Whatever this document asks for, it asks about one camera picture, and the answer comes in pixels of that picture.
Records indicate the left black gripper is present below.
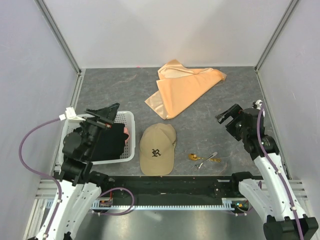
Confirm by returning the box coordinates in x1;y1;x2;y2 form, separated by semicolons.
81;102;120;158

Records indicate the peach satin napkin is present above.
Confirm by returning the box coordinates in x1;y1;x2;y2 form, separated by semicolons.
145;59;227;120

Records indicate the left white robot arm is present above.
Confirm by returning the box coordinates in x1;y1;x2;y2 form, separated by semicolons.
33;103;120;240

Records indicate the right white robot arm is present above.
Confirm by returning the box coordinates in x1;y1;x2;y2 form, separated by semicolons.
215;101;319;240

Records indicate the white plastic basket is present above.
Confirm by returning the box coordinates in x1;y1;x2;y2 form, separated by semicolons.
57;110;136;167

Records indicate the pink item in basket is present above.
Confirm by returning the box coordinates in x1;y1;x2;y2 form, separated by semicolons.
123;127;130;143

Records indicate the black folded cloth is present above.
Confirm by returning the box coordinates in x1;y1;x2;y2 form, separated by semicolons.
72;123;127;162

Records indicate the gold spoon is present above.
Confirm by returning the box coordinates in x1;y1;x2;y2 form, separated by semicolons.
188;153;221;163

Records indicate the silver fork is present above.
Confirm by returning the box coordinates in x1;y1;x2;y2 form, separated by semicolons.
191;152;218;171

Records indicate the tan baseball cap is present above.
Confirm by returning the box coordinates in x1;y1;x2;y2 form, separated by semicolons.
139;123;177;176

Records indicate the white cable duct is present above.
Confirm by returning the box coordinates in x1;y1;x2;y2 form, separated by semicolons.
90;198;249;211

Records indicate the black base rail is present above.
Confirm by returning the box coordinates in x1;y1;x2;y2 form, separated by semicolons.
101;175;241;198

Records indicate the left aluminium frame post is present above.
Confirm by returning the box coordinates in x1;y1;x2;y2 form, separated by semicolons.
34;0;82;75

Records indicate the aluminium frame post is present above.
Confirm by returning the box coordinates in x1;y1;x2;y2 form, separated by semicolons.
34;0;82;75
254;0;301;72

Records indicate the right aluminium frame post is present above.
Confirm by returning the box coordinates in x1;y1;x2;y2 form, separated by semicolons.
254;0;301;72

